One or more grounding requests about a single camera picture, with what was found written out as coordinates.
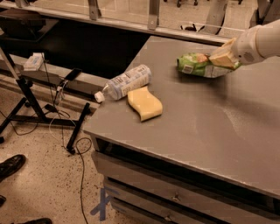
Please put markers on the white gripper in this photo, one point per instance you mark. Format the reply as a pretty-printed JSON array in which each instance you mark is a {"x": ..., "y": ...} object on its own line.
[{"x": 244, "y": 46}]

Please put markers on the green rice chip bag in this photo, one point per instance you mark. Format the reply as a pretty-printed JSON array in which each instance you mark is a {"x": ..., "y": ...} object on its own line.
[{"x": 199, "y": 64}]

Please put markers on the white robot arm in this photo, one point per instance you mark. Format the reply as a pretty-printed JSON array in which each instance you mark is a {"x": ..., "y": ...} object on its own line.
[{"x": 268, "y": 40}]

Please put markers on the yellow sponge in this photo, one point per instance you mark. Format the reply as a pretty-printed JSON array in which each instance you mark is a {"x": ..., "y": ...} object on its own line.
[{"x": 145, "y": 103}]

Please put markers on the grey drawer cabinet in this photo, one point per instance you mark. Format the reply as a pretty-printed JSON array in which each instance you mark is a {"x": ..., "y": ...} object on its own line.
[{"x": 211, "y": 157}]

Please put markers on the clear plastic water bottle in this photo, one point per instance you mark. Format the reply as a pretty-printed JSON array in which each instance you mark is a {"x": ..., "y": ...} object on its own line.
[{"x": 119, "y": 86}]

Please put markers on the metal window railing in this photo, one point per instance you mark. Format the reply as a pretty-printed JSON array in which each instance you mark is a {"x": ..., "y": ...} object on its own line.
[{"x": 133, "y": 15}]

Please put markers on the black phone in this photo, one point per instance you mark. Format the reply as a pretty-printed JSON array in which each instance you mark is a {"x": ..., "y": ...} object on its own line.
[{"x": 73, "y": 74}]

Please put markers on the blue tape cross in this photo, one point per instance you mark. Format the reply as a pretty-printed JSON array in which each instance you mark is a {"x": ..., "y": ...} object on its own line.
[{"x": 103, "y": 209}]

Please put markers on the white box on stand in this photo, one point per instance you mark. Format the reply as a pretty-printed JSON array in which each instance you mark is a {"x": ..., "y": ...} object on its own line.
[{"x": 35, "y": 62}]

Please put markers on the black metal stand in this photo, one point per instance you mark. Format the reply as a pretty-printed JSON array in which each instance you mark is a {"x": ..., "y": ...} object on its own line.
[{"x": 40, "y": 115}]

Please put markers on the black shoe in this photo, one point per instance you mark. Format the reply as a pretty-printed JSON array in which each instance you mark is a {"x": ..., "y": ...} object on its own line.
[
  {"x": 11, "y": 166},
  {"x": 37, "y": 221}
]

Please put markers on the black shoe at bottom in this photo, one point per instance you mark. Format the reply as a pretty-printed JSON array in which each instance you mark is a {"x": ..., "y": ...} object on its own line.
[{"x": 37, "y": 221}]

